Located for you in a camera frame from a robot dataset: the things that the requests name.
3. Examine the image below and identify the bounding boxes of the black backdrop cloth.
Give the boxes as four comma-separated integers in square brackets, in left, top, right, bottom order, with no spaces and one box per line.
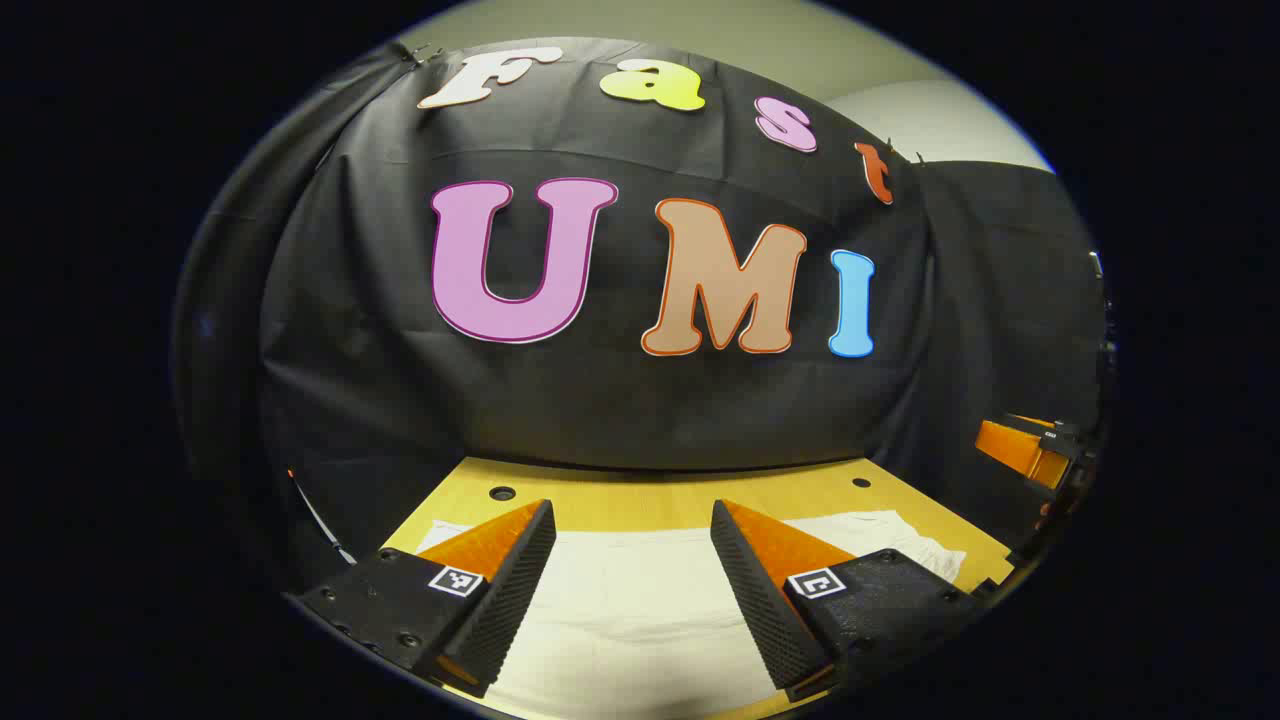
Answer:
[175,38,1111,591]

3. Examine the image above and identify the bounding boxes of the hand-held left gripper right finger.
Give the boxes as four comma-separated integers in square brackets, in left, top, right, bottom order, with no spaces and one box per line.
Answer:
[710,498,986,703]

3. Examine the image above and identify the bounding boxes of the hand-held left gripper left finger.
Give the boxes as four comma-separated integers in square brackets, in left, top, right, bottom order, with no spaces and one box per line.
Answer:
[285,498,558,699]

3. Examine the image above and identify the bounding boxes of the white jeans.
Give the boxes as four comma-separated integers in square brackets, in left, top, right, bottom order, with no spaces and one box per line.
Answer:
[415,510,969,720]

